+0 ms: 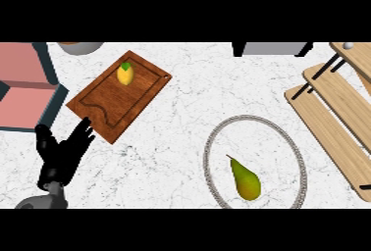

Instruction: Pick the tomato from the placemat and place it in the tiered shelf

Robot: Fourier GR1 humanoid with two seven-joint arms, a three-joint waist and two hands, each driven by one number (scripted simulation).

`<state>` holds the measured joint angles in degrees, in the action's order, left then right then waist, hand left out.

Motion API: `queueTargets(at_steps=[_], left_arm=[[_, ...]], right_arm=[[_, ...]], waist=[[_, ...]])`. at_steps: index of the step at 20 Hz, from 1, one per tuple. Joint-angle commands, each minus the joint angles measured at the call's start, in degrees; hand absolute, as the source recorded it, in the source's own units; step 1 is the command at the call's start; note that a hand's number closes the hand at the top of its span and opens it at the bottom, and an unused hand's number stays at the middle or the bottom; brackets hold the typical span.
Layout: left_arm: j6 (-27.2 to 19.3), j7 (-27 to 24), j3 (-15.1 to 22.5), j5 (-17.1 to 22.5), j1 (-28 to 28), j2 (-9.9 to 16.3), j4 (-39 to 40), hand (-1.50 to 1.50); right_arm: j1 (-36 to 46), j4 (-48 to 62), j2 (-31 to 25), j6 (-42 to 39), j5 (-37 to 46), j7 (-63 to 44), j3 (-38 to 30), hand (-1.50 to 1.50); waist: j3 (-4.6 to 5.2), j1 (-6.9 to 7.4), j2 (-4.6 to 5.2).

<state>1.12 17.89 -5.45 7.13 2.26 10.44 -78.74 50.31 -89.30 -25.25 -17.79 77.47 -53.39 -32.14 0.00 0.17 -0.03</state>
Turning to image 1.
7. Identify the wooden tiered shelf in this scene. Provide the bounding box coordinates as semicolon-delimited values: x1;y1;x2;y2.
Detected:
282;41;371;203

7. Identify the green pear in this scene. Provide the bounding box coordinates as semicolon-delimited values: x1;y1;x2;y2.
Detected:
224;154;261;202

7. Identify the brown wooden cutting board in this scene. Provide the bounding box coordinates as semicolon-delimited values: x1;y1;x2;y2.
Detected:
65;49;174;145

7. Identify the pink and teal box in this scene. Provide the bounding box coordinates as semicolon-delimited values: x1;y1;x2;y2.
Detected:
0;41;71;133

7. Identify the round white placemat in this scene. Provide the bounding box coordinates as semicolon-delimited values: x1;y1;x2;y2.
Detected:
201;114;308;210

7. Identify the grey appliance with black legs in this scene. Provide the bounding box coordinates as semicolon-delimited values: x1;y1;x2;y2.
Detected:
230;41;314;58

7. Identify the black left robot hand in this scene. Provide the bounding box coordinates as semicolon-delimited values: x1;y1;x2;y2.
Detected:
34;117;97;188

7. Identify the yellow fruit with green leaf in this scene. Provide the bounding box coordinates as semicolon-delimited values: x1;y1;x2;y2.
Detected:
115;62;136;86

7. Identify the grey round pot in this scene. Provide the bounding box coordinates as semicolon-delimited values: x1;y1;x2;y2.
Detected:
56;41;106;56

